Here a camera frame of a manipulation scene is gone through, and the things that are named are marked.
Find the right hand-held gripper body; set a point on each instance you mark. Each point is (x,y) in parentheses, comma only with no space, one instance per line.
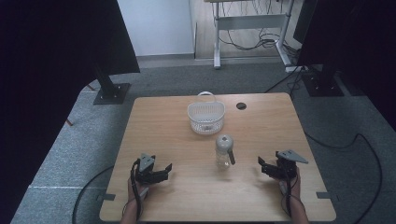
(288,165)

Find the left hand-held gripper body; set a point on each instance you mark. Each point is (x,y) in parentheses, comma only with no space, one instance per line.
(145,169)

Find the clear bottle with grey lid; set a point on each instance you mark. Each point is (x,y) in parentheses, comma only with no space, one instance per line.
(223,151)

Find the white plastic basket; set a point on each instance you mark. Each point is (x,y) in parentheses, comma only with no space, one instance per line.
(206,116)

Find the person's left hand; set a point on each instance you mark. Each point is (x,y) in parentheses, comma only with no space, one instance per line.
(141,191)

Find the person's right hand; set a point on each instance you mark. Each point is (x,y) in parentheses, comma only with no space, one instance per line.
(294,186)

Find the black metal stand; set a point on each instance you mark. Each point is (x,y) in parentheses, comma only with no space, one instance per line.
(109,87)
(323,82)

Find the white power strip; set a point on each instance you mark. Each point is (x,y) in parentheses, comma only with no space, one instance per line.
(294,68)

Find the black curtain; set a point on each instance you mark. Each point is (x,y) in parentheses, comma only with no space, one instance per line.
(361,46)
(46,77)

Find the black monitor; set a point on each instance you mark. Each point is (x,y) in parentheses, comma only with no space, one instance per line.
(305,20)

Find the grey table bracket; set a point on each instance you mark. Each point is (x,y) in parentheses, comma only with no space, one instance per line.
(324,195)
(106,197)

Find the white metal desk frame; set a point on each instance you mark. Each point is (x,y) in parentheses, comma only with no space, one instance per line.
(249,23)

